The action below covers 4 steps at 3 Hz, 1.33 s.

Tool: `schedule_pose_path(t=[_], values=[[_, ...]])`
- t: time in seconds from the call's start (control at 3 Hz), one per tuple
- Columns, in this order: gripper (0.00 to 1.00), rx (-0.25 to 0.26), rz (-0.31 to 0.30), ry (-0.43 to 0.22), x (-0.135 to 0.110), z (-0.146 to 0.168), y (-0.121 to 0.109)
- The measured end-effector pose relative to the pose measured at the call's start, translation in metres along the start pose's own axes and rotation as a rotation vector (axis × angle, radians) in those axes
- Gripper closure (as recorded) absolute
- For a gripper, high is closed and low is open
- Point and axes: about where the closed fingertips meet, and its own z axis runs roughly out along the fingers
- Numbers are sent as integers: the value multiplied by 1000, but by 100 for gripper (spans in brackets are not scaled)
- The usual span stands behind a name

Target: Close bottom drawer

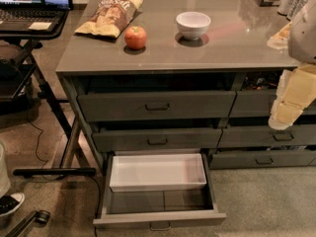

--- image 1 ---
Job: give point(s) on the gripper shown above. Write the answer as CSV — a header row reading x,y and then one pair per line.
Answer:
x,y
303,39

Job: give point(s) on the grey drawer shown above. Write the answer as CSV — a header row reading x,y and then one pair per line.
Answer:
x,y
253,103
259,136
154,139
262,159
158,210
156,105

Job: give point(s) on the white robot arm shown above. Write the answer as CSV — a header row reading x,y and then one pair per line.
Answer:
x,y
302,35

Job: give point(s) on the grey cabinet counter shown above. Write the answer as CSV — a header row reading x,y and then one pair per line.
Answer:
x,y
233,55

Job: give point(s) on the white bowl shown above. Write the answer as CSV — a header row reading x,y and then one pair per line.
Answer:
x,y
192,25

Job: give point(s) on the white plastic tray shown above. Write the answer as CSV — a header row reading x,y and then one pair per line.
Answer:
x,y
157,173

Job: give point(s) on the red apple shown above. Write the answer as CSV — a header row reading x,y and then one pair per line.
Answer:
x,y
135,37

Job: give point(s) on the chip bag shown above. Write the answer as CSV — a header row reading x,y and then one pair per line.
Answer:
x,y
110,18

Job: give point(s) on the smartphone on stand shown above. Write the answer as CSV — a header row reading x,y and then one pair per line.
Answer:
x,y
58,4

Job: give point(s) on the yellow sticky note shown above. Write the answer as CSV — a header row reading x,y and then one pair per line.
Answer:
x,y
39,26

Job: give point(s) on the black caster wheel leg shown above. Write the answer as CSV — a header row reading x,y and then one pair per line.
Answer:
x,y
39,216

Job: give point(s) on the black laptop cart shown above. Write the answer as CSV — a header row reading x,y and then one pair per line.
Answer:
x,y
25,65

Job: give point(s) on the black laptop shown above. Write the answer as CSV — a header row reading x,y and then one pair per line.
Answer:
x,y
17,15

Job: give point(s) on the black sneaker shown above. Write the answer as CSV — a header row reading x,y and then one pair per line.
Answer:
x,y
10,204

